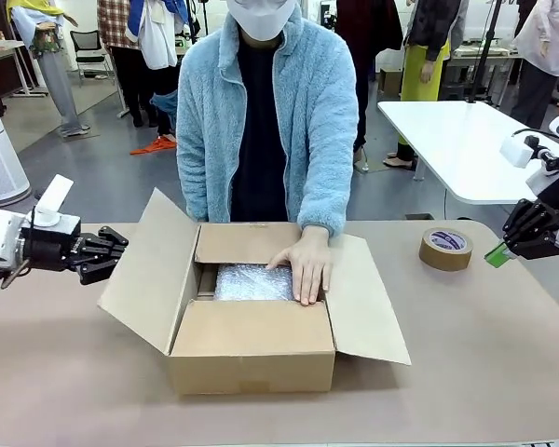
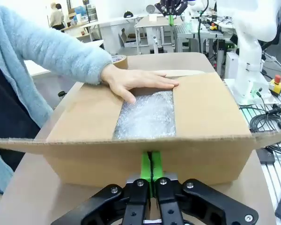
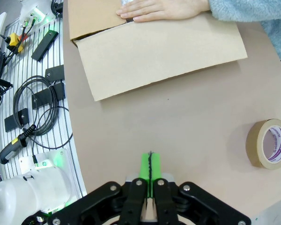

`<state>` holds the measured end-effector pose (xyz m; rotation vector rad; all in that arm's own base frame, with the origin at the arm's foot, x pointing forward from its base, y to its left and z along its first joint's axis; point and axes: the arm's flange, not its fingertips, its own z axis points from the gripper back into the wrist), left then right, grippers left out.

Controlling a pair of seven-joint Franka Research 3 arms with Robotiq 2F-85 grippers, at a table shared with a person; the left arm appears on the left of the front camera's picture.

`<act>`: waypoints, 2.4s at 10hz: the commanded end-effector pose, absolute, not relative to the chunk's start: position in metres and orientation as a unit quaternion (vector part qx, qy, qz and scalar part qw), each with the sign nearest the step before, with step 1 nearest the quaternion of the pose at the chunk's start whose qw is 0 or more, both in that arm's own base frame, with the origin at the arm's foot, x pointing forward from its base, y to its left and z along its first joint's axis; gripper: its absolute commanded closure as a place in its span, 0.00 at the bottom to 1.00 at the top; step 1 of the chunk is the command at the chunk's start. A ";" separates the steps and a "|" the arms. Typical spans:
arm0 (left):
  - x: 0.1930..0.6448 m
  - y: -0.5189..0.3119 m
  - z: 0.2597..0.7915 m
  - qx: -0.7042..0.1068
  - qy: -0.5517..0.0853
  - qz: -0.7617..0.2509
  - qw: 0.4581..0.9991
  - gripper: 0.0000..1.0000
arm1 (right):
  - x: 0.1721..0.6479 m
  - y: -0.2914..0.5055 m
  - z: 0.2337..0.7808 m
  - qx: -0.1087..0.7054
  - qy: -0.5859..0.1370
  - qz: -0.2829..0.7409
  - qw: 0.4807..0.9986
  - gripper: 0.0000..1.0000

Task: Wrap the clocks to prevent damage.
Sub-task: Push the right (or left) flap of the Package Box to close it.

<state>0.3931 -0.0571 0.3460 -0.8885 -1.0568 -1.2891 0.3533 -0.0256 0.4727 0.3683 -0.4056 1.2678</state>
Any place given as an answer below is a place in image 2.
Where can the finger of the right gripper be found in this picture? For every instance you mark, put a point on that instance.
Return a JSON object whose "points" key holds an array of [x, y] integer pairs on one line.
{"points": [[178, 5], [166, 7]]}

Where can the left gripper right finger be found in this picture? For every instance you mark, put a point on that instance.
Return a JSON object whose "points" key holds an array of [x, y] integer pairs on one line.
{"points": [[196, 204]]}

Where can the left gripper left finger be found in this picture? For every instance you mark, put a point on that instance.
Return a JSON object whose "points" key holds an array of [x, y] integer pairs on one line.
{"points": [[107, 206]]}

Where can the brown packing tape roll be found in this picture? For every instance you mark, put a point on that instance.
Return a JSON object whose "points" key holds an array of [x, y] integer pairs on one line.
{"points": [[121, 62]]}

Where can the large brown cardboard box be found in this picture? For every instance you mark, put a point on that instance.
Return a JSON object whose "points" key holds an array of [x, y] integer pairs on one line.
{"points": [[201, 105]]}

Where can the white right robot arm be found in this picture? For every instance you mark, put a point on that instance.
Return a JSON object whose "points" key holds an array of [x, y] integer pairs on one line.
{"points": [[248, 58]]}

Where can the person's left forearm blue sleeve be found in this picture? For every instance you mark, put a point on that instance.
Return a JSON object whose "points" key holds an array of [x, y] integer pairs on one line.
{"points": [[79, 63]]}

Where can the clear bubble wrap bundle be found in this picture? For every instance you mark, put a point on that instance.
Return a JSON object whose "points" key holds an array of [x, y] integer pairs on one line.
{"points": [[150, 117]]}

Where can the person's left hand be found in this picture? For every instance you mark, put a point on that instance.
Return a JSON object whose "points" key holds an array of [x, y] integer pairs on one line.
{"points": [[135, 79]]}

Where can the white foam block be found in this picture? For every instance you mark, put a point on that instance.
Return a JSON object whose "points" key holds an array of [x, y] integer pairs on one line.
{"points": [[153, 17]]}

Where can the wooden top height desk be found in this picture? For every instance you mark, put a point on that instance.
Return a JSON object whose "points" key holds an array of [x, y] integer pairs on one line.
{"points": [[154, 23]]}

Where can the black cap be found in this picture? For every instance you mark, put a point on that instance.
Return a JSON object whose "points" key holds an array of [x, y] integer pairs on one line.
{"points": [[128, 15]]}

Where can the small yellow emergency stop box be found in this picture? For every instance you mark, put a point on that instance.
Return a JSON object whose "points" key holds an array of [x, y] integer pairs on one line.
{"points": [[213, 27]]}

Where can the small open cardboard box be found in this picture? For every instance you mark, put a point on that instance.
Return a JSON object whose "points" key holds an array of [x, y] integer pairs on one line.
{"points": [[128, 39]]}

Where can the white long desk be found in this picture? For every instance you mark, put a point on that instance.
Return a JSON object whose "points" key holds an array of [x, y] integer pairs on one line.
{"points": [[110, 25]]}

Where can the white controller box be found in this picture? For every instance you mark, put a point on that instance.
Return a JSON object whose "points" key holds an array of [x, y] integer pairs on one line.
{"points": [[230, 65]]}

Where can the black flat adapter box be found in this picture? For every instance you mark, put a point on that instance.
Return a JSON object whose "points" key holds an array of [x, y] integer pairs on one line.
{"points": [[267, 157]]}

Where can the background person beige coat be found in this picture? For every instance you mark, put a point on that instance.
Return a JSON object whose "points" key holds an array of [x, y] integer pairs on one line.
{"points": [[56, 17]]}

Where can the black yellow plug connector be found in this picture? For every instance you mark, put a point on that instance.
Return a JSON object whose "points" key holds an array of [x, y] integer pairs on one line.
{"points": [[277, 109]]}

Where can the yellow red emergency stop button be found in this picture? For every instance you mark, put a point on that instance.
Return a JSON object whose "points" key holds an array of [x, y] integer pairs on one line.
{"points": [[276, 86]]}

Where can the white side table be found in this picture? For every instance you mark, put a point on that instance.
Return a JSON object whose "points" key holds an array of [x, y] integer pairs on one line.
{"points": [[36, 68]]}

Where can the person in blue fleece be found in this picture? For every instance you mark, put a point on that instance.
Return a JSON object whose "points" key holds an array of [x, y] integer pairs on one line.
{"points": [[4, 58]]}

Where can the aluminium frame workbench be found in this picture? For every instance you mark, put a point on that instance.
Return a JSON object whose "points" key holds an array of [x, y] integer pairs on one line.
{"points": [[199, 35]]}

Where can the aluminium profile base frame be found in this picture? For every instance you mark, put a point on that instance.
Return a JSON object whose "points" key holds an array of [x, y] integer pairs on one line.
{"points": [[274, 178]]}

